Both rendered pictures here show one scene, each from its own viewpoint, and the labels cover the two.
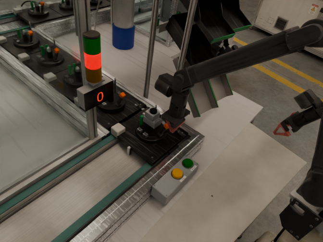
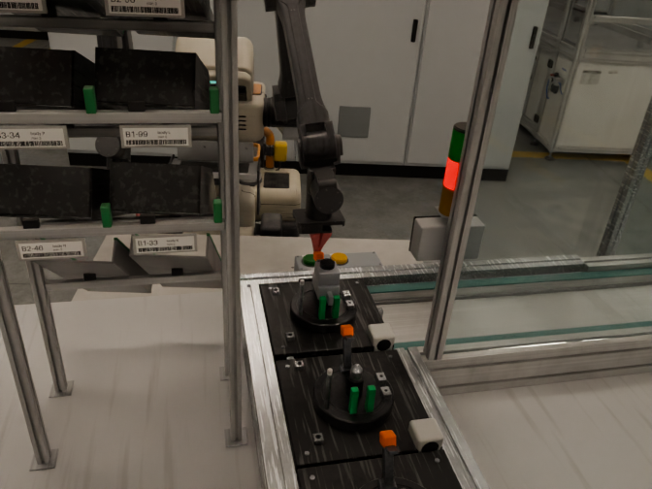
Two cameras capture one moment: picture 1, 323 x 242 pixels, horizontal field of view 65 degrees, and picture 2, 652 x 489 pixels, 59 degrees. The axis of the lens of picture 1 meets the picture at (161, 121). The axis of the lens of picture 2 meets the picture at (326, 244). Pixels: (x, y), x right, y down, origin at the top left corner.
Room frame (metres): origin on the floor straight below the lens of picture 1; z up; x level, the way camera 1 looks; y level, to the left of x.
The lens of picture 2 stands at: (1.50, 0.71, 1.71)
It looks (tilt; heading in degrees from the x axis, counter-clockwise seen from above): 30 degrees down; 223
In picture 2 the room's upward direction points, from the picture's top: 4 degrees clockwise
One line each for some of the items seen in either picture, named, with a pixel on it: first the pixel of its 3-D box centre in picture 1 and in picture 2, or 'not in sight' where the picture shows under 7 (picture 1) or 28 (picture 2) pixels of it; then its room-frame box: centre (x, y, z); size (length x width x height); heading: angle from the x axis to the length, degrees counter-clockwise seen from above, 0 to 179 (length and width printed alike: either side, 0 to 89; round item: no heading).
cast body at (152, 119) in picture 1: (150, 115); (327, 278); (0.77, 0.05, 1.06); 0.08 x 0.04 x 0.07; 57
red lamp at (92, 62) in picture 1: (93, 58); (460, 172); (0.68, 0.24, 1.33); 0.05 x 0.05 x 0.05
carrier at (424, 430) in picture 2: (110, 95); (355, 382); (0.91, 0.25, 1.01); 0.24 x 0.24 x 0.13; 57
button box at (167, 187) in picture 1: (175, 178); (338, 270); (0.58, -0.09, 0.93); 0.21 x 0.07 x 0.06; 147
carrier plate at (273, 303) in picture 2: (150, 133); (322, 315); (0.77, 0.04, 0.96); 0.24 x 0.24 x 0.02; 57
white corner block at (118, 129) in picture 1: (118, 130); (380, 338); (0.74, 0.17, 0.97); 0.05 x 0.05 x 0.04; 57
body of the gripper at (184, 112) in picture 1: (177, 109); (318, 207); (0.71, -0.05, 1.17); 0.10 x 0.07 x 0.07; 147
